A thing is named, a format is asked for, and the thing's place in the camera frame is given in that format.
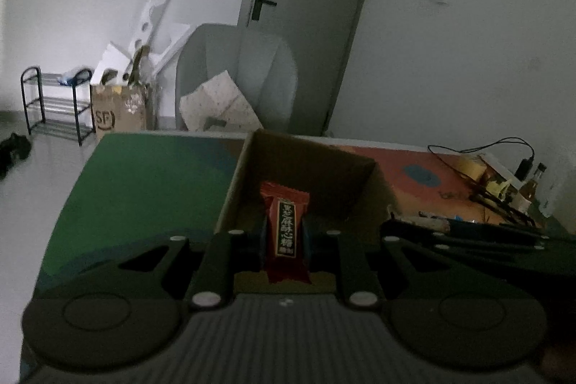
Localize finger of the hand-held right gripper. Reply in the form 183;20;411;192
382;220;552;243
432;244;552;262

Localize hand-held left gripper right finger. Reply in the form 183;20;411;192
302;217;469;310

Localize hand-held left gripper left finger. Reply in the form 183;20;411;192
118;217;267;312

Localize red candy packet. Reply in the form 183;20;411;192
259;181;316;286

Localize brown cardboard box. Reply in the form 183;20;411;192
212;128;399;294

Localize dark metal tool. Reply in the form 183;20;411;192
468;185;536;228

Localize yellow tape roll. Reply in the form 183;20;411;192
454;154;492;188

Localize small amber bottle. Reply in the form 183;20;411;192
517;163;547;214

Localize black charger plug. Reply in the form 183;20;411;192
514;158;534;181

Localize clear plastic bottle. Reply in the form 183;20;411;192
537;172;568;218

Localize colourful printed table mat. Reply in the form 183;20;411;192
38;131;568;322

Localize patterned paper bag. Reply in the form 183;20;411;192
179;70;264;132

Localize grey armchair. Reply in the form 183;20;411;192
175;23;298;134

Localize SF cardboard box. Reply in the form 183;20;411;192
90;82;153;134

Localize black metal shoe rack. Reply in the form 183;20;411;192
20;67;94;146

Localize plain white board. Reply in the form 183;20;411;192
92;22;192;85

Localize white board with holes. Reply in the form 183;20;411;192
127;0;184;54

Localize black shoes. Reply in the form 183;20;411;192
0;133;32;180

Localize black cable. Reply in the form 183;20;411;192
427;136;536;171

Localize black door handle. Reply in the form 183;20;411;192
251;0;277;22

